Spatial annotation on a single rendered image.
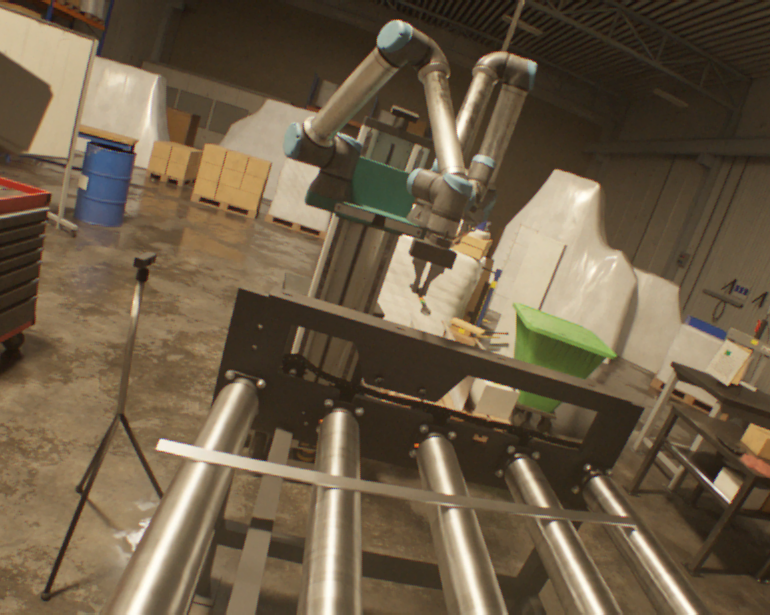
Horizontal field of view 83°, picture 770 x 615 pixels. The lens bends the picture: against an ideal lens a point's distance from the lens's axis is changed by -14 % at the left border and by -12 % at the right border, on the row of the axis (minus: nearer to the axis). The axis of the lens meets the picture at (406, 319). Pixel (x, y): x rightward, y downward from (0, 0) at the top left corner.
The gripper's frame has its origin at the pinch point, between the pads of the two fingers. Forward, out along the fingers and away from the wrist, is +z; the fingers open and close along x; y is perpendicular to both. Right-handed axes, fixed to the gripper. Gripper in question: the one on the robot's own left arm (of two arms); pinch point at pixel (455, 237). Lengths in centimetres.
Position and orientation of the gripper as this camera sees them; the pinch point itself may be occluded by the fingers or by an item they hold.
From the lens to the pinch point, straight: 181.0
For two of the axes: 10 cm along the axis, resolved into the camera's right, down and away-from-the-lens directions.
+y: 2.5, -0.7, -9.7
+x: 9.0, 3.9, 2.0
